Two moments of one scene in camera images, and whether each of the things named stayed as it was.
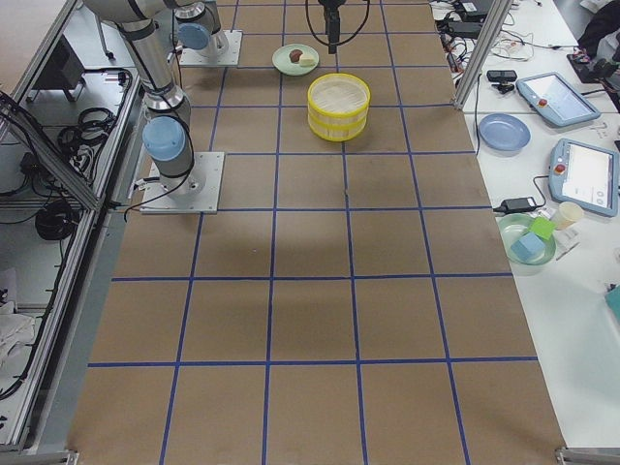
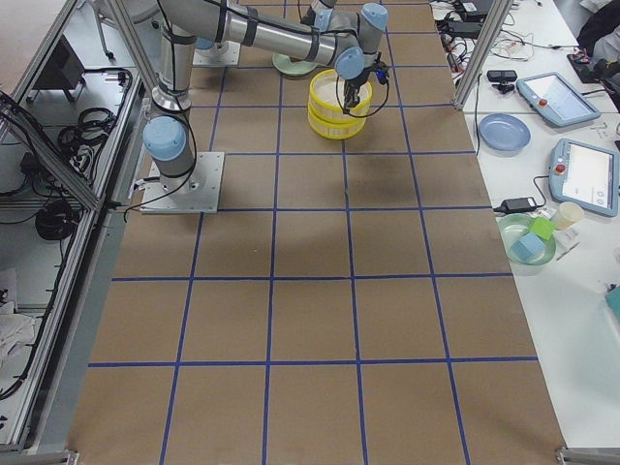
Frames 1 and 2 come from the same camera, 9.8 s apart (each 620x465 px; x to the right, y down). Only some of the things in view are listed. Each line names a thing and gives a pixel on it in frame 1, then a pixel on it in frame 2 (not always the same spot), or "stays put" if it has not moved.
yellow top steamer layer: x=339 y=97 stays put
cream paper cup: x=569 y=213 stays put
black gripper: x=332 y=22 → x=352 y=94
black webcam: x=504 y=77 stays put
